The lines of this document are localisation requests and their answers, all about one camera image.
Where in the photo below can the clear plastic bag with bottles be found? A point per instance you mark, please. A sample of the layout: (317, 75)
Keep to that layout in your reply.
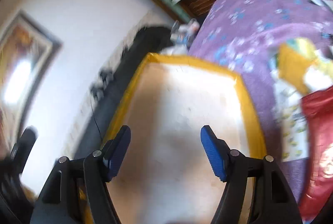
(184, 34)

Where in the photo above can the lemon print tissue pack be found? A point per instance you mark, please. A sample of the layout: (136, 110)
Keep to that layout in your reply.
(291, 121)

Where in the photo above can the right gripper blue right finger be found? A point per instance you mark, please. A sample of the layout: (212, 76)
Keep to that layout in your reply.
(217, 152)

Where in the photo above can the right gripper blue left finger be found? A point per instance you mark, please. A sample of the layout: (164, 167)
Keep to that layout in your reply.
(114, 152)

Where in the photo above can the mustard yellow pouch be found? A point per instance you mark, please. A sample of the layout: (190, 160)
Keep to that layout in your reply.
(292, 67)

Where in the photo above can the red packet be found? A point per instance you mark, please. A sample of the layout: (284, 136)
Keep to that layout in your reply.
(317, 109)

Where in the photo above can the framed wall picture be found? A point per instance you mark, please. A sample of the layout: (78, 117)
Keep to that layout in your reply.
(27, 50)

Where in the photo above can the black leather sofa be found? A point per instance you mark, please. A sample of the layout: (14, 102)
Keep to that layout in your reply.
(149, 39)

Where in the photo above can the yellow-taped cardboard box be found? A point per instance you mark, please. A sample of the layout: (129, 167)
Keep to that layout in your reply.
(165, 176)

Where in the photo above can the purple floral tablecloth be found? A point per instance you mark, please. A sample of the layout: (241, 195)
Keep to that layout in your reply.
(245, 35)

